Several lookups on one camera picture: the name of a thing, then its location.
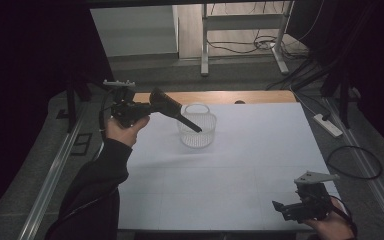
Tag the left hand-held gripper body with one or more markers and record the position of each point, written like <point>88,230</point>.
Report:
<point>126,108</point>

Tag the white table mat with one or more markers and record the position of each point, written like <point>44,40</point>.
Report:
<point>233,180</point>

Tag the white metal stand frame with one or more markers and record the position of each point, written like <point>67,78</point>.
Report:
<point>243,21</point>

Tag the aluminium floor rail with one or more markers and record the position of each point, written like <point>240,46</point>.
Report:
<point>51,180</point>
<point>370,173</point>

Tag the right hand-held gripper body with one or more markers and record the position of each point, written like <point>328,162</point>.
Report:
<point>310,203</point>

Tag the person's left hand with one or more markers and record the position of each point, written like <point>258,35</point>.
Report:
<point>125,133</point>

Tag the white mesh basket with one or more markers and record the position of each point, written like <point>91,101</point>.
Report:
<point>200,135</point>

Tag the person's right hand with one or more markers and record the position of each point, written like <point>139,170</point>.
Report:
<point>333,228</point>

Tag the black plastic spatula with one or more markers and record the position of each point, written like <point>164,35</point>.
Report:
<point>171,106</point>

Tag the dark round table grommet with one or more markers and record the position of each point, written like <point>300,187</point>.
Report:
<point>240,102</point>

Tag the light grey board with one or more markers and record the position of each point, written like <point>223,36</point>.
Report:
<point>133,31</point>

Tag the white power strip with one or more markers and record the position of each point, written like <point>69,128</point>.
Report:
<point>328,126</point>

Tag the black tripod stand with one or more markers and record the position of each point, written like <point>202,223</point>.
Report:
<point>345,103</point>
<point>71,106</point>

